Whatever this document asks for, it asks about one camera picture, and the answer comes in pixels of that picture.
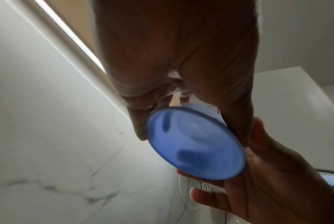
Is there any person's left hand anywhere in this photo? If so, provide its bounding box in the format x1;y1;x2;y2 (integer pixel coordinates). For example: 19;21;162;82
92;0;260;147

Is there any person's right hand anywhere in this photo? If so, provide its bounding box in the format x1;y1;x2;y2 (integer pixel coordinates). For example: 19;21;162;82
176;117;334;224

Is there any small blue bowl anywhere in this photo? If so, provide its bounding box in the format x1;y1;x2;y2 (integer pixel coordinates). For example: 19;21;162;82
147;103;247;181

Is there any LED light strip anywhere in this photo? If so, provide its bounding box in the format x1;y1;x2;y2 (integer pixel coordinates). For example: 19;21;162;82
34;0;107;74

